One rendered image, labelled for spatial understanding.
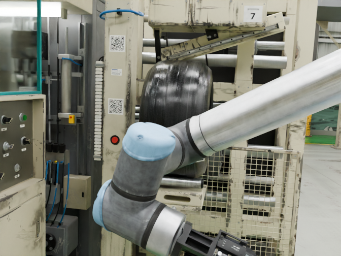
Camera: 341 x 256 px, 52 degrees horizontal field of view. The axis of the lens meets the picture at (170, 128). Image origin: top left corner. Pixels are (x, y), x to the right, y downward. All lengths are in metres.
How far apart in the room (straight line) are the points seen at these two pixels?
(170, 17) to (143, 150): 1.37
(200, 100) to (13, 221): 0.86
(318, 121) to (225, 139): 10.86
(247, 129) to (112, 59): 1.11
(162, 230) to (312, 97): 0.35
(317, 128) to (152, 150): 10.99
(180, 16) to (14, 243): 1.30
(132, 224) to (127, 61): 1.11
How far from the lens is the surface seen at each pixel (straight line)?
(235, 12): 1.90
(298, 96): 0.64
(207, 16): 1.90
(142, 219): 0.66
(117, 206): 0.66
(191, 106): 1.43
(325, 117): 11.58
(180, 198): 1.66
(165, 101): 1.45
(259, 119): 0.66
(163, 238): 0.65
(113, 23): 1.71
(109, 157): 1.73
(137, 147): 0.61
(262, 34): 2.02
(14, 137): 1.53
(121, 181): 0.64
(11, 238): 1.52
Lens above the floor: 1.34
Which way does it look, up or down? 7 degrees down
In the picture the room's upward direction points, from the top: 3 degrees clockwise
